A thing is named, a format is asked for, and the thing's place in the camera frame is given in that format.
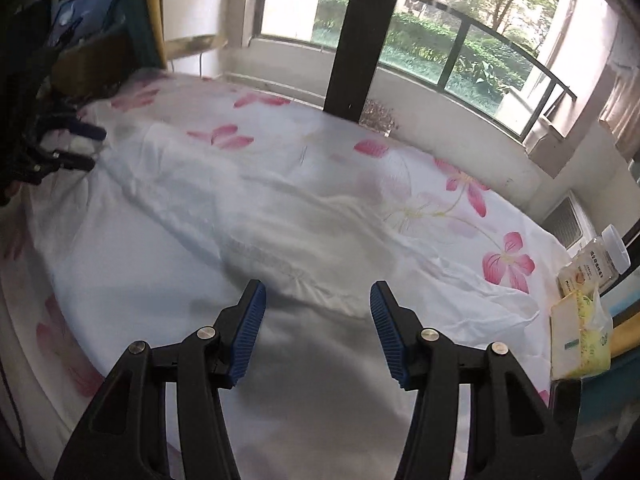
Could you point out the beige hanging garment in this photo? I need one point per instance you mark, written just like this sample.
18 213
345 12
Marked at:
622 105

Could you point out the dried flower bunch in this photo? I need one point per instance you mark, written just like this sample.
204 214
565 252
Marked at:
377 115

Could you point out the white hooded jacket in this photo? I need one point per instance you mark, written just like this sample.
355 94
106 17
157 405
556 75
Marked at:
250 220

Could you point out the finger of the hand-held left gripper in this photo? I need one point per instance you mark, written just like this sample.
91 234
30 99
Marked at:
75 161
82 129

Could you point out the teal and yellow curtain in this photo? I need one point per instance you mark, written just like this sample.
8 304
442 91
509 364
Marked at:
627 340
145 20

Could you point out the clear jar with white lid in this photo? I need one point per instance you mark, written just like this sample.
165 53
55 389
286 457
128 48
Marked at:
595 265

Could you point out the black tablet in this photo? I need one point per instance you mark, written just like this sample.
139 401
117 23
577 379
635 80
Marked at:
565 410

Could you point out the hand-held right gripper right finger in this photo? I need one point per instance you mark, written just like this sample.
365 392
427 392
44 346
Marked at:
390 340

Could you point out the black balcony railing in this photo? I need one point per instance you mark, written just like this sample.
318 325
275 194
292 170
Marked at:
460 50

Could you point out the white outdoor air conditioner unit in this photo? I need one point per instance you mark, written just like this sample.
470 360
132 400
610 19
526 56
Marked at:
567 220

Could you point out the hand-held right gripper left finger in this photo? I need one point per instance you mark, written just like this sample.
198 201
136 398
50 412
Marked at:
247 335

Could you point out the floral bed sheet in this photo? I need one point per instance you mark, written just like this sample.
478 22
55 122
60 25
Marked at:
320 120

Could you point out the round wooden stool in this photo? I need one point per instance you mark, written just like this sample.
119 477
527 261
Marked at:
192 45

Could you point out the black sliding door frame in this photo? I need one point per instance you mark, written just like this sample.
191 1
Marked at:
360 35

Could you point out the brown cardboard box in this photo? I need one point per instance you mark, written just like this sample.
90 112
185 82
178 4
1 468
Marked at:
95 65

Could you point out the yellow tissue box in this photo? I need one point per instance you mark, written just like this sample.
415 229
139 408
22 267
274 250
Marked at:
575 345

